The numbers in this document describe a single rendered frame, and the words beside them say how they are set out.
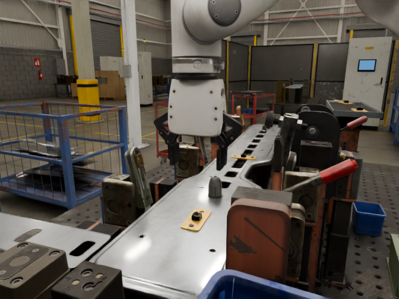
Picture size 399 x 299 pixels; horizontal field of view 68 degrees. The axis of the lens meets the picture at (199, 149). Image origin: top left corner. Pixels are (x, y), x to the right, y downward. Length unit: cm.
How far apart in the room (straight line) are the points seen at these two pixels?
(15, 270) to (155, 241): 22
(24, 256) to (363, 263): 95
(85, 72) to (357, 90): 648
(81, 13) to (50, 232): 782
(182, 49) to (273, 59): 821
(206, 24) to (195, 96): 13
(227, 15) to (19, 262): 41
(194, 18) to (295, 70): 815
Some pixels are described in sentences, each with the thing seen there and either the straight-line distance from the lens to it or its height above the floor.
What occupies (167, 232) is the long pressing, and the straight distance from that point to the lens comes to 56.
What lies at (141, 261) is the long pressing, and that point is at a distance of 50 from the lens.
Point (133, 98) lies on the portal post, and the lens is 515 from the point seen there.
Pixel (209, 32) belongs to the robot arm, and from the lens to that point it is 43.
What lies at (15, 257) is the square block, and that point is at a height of 106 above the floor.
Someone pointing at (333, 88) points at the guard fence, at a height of 87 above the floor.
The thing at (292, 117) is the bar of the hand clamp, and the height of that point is 121.
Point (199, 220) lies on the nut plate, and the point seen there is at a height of 100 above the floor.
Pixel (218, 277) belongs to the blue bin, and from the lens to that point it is 20.
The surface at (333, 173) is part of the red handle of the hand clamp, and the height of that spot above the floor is 113.
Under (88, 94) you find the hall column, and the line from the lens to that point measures 815.
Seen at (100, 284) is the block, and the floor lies 108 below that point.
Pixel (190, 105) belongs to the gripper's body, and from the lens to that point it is 51.
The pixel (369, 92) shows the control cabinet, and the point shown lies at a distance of 767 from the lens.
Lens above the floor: 128
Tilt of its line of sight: 15 degrees down
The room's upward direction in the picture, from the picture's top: straight up
